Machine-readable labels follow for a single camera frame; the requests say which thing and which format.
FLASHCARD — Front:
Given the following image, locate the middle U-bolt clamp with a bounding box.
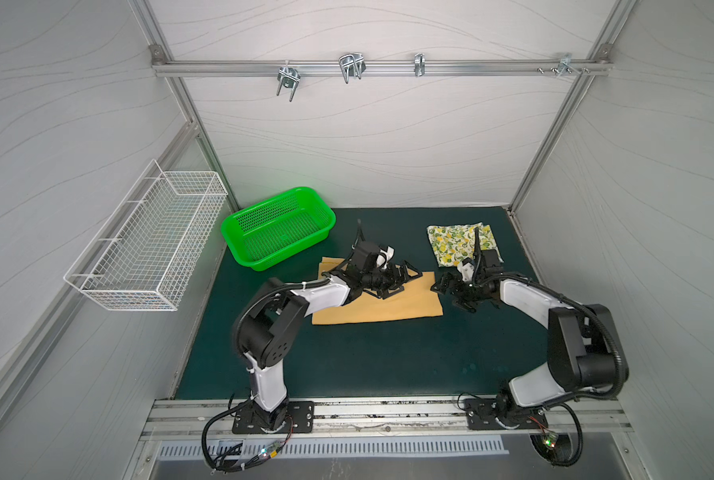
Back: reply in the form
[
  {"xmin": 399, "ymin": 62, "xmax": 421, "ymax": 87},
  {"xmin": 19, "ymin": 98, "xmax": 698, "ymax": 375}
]
[{"xmin": 338, "ymin": 52, "xmax": 366, "ymax": 84}]

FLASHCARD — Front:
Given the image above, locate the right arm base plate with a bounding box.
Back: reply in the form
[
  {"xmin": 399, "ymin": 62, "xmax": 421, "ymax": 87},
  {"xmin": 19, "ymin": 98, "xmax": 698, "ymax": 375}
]
[{"xmin": 462, "ymin": 397, "xmax": 548, "ymax": 431}]

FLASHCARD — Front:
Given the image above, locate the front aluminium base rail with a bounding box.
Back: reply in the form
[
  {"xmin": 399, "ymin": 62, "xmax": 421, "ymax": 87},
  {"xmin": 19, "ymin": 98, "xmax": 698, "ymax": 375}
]
[{"xmin": 140, "ymin": 392, "xmax": 633, "ymax": 442}]

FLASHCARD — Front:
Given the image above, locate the lemon print skirt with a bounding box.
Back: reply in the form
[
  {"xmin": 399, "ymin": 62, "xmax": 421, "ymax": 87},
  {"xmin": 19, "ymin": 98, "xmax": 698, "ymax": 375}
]
[{"xmin": 426, "ymin": 222, "xmax": 502, "ymax": 267}]

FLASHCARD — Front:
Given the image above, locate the small metal hook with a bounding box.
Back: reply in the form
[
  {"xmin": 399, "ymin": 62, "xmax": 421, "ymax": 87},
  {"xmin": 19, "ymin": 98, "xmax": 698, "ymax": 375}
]
[{"xmin": 414, "ymin": 53, "xmax": 426, "ymax": 77}]

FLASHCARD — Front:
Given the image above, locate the u-bolt clamp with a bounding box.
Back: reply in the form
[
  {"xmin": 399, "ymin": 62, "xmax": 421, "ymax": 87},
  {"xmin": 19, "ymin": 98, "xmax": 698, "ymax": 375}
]
[
  {"xmin": 338, "ymin": 52, "xmax": 366, "ymax": 84},
  {"xmin": 276, "ymin": 66, "xmax": 301, "ymax": 102}
]

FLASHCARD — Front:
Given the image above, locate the white vent strip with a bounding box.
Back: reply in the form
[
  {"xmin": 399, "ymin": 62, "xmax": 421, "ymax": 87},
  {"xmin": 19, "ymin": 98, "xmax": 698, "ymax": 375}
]
[{"xmin": 157, "ymin": 434, "xmax": 510, "ymax": 461}]

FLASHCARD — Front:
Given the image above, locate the right bolt bracket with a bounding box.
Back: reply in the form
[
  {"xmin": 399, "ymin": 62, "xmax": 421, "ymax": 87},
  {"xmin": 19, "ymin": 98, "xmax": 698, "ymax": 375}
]
[{"xmin": 537, "ymin": 54, "xmax": 590, "ymax": 78}]

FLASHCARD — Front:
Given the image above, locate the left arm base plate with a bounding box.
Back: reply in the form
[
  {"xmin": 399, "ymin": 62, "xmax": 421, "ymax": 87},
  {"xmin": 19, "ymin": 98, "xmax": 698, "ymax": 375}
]
[{"xmin": 232, "ymin": 400, "xmax": 314, "ymax": 435}]

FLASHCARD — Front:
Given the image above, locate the horizontal aluminium rail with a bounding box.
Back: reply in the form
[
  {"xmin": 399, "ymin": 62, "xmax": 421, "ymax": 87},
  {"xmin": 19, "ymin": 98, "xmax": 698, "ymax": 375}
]
[{"xmin": 152, "ymin": 57, "xmax": 614, "ymax": 78}]

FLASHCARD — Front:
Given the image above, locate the base cable bundle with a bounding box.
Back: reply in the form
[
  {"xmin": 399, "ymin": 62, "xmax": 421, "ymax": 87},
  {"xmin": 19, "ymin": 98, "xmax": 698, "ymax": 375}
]
[
  {"xmin": 200, "ymin": 400, "xmax": 295, "ymax": 473},
  {"xmin": 527, "ymin": 400, "xmax": 584, "ymax": 468}
]

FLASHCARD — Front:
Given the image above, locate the left U-bolt clamp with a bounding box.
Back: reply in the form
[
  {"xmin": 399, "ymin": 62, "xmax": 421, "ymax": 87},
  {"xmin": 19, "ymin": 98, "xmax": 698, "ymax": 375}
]
[{"xmin": 276, "ymin": 66, "xmax": 301, "ymax": 102}]

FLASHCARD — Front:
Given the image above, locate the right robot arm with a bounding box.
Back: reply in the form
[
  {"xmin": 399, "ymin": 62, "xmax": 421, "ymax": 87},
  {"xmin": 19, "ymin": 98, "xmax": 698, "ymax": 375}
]
[{"xmin": 431, "ymin": 250, "xmax": 629, "ymax": 429}]

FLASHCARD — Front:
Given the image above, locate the green plastic basket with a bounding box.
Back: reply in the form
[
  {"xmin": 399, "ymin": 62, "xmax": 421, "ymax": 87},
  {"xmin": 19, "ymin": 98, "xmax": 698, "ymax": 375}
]
[{"xmin": 221, "ymin": 187, "xmax": 336, "ymax": 272}]

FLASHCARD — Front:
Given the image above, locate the right base cable bundle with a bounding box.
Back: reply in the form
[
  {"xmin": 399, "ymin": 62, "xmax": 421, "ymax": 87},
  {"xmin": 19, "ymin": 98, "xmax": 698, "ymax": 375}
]
[{"xmin": 527, "ymin": 400, "xmax": 584, "ymax": 468}]

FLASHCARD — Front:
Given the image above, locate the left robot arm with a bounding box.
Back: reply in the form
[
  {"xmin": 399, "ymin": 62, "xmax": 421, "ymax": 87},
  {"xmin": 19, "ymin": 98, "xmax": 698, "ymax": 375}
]
[{"xmin": 232, "ymin": 239, "xmax": 423, "ymax": 413}]

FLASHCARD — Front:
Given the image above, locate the left base cable bundle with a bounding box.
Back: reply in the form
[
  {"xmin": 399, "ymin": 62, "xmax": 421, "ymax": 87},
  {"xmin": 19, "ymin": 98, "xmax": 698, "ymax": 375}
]
[{"xmin": 200, "ymin": 400, "xmax": 295, "ymax": 473}]

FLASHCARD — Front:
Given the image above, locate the white wire basket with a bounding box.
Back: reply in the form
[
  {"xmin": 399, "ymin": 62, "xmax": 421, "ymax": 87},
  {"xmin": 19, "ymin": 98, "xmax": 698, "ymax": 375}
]
[{"xmin": 63, "ymin": 160, "xmax": 227, "ymax": 312}]

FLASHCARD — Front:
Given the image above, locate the yellow skirt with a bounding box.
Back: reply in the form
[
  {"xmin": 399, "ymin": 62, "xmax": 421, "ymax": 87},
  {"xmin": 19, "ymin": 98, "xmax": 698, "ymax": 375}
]
[{"xmin": 311, "ymin": 271, "xmax": 443, "ymax": 326}]

